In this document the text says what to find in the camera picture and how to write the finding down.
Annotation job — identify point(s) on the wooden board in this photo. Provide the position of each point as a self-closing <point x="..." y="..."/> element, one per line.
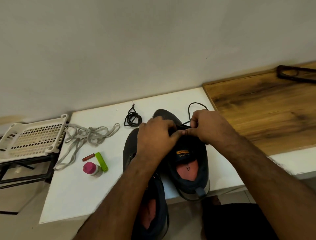
<point x="264" y="109"/>

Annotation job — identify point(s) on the person's left hand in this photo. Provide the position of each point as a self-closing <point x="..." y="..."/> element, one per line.
<point x="155" y="141"/>

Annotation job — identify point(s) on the black metal rack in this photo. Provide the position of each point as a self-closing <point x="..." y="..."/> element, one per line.
<point x="22" y="170"/>

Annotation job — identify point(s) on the person's left forearm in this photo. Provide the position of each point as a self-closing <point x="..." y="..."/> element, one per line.
<point x="118" y="207"/>

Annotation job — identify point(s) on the person's right hand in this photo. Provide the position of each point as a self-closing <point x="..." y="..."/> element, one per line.
<point x="212" y="128"/>

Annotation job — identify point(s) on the white perforated plastic tray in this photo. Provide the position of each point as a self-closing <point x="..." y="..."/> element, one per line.
<point x="29" y="141"/>

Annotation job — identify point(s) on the small red stick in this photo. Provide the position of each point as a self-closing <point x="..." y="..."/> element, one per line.
<point x="88" y="157"/>

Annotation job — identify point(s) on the black shoelace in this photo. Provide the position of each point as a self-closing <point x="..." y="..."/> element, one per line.
<point x="132" y="117"/>
<point x="189" y="110"/>

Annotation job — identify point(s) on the person's right forearm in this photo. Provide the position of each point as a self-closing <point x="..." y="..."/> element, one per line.
<point x="276" y="190"/>

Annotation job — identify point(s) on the pink capped white bottle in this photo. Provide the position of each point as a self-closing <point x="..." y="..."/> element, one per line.
<point x="91" y="168"/>

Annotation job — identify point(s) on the dark sneaker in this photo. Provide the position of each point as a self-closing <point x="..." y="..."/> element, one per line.
<point x="190" y="168"/>
<point x="153" y="217"/>

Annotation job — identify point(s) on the green marker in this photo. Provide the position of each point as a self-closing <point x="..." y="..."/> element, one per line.
<point x="101" y="161"/>

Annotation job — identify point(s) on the grey shoelaces bundle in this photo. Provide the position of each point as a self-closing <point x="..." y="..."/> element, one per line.
<point x="86" y="136"/>

